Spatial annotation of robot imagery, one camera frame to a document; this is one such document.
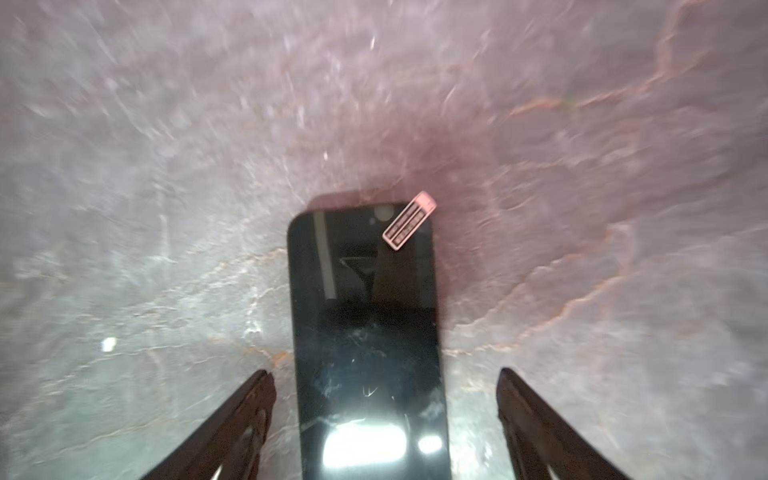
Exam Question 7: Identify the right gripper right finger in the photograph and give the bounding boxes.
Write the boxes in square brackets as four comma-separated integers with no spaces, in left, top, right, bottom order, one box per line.
[496,368,628,480]

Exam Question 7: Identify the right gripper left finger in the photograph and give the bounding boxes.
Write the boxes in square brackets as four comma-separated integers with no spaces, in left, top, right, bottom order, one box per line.
[144,370,277,480]

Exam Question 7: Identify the phone with white sticker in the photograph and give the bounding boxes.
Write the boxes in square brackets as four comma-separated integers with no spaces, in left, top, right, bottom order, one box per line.
[287,193,451,479]

